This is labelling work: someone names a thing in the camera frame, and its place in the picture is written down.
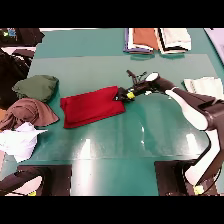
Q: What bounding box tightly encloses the black garment with print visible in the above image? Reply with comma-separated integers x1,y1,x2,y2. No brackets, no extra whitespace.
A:
0,27,46,48

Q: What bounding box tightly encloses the orange-brown garment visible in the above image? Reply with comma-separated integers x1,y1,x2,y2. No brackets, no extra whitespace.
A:
132,27,161,51

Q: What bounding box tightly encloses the white ribbed garment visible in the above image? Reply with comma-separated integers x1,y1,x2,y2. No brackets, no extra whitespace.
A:
182,76,224,101

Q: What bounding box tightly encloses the red T-shirt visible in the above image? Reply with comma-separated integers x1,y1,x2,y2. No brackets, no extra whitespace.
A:
59,85,127,130

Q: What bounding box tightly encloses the purple garment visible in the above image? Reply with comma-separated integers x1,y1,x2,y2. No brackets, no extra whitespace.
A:
122,27,156,55

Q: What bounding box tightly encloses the dark green garment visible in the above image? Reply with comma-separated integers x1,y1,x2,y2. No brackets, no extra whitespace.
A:
12,74,60,104

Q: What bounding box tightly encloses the brown garment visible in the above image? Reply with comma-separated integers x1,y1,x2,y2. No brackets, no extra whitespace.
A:
0,97,61,132

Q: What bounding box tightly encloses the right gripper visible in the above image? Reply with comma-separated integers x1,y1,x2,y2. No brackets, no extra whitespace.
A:
115,85,137,102

